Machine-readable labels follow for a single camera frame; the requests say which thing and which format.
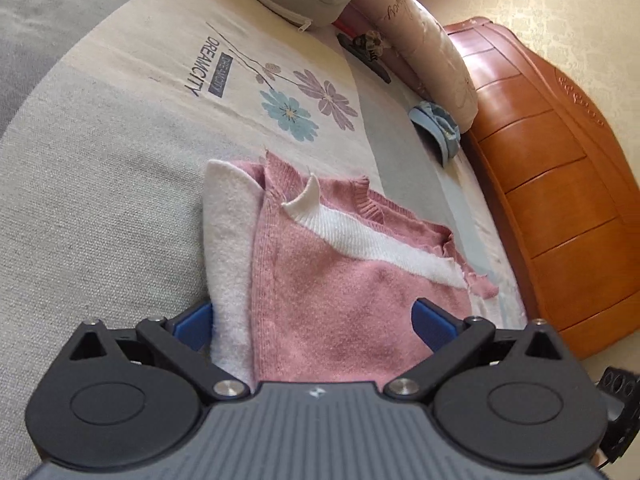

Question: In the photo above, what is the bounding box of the blue baseball cap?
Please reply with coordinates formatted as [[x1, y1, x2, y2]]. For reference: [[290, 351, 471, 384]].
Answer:
[[409, 101, 462, 167]]

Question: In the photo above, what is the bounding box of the wooden headboard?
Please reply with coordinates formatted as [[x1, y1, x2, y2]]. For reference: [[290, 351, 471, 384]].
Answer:
[[442, 16, 640, 361]]

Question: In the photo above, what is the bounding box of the pink and white knit sweater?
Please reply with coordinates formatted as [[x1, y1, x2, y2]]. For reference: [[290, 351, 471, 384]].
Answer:
[[201, 150, 501, 386]]

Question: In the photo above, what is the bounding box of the black smartphone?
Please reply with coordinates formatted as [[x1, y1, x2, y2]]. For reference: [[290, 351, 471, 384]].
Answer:
[[336, 32, 392, 83]]

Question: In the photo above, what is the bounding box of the grey flower hair scrunchie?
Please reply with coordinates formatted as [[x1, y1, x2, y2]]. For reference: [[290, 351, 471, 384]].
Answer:
[[352, 30, 386, 61]]

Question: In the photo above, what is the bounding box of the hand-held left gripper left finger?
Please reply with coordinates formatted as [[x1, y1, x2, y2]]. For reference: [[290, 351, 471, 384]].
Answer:
[[67, 300, 251, 402]]

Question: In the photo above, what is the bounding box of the beige flower print pillow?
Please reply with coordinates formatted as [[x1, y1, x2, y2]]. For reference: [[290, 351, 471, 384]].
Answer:
[[345, 0, 480, 133]]

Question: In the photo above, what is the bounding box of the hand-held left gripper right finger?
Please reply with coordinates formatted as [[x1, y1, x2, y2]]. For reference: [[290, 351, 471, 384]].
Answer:
[[382, 297, 573, 403]]

